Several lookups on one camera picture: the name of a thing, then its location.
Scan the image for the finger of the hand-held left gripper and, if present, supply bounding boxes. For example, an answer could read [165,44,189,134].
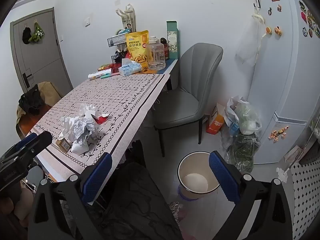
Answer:
[14,131,53,163]
[7,132,38,153]

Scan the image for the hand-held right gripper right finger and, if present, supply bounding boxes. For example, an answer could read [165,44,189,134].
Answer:
[209,151,293,240]

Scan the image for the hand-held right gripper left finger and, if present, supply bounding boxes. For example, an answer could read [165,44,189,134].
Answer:
[27,152,112,240]

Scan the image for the small cardboard box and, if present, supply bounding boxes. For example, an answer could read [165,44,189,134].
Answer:
[55,137,72,152]

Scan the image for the white trash bin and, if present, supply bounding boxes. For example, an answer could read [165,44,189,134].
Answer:
[177,152,221,201]

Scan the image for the printed paper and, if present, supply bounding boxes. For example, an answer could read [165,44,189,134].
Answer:
[59,116,99,155]

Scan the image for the white tissue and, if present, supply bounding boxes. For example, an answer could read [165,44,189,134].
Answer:
[79,103,98,118]

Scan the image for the small red carton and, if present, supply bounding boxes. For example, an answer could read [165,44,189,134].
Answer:
[91,113,112,125]

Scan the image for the person's left hand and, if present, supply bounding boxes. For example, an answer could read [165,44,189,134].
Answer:
[0,187,35,228]

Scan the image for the wooden chair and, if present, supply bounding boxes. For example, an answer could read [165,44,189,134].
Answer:
[16,104,53,140]

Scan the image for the bag of green vegetables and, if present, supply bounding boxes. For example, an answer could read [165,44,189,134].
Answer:
[221,132,262,173]

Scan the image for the dark patterned cloth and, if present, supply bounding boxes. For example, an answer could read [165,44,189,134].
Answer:
[94,162,182,240]

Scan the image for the orange cardboard box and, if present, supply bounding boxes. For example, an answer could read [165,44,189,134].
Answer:
[206,102,226,134]

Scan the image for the striped cloth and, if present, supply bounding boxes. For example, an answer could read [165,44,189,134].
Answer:
[169,201,188,224]

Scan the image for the orange figures fridge magnet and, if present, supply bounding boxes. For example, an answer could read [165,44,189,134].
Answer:
[268,125,290,143]

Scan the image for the grey door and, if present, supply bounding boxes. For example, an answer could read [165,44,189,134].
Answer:
[10,7,74,96]

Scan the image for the black white tiled board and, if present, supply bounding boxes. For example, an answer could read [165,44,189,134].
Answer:
[290,152,320,240]

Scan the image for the grey upholstered chair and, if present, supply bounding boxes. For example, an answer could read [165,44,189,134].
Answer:
[153,43,224,156]

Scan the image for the roll of white bags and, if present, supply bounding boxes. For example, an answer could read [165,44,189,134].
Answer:
[88,70,113,81]

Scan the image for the red snack packets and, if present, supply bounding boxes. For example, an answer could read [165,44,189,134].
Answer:
[97,63,121,73]

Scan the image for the black hat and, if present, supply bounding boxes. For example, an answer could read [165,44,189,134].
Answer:
[22,27,33,45]

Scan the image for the white refrigerator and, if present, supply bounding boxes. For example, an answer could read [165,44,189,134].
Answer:
[246,0,320,166]

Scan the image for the blue tissue pack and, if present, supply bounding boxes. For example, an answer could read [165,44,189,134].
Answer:
[118,58,143,77]

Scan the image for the black utensil holder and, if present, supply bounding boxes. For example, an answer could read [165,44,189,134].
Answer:
[111,51,131,65]

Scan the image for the orange placemat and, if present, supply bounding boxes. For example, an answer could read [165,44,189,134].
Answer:
[135,66,166,75]

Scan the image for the yellow snack bag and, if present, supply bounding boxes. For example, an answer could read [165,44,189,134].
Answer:
[125,30,150,68]

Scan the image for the hanging white mesh bag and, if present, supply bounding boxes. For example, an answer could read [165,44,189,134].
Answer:
[236,4,266,66]

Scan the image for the clear plastic jug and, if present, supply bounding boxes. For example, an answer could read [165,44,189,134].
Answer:
[147,37,167,71]

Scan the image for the dark bottle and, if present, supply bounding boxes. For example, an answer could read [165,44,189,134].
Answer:
[160,37,171,59]

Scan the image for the tall green box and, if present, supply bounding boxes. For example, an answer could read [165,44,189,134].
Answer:
[166,20,181,60]

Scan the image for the hanging milk carton bag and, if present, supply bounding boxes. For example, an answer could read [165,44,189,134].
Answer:
[115,4,137,34]

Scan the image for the cluster of fridge magnets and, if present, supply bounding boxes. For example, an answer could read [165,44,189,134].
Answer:
[298,0,320,38]

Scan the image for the black door handle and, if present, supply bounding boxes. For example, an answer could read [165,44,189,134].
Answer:
[22,72,33,88]

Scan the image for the black wire basket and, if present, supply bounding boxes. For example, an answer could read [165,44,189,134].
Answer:
[107,34,129,49]

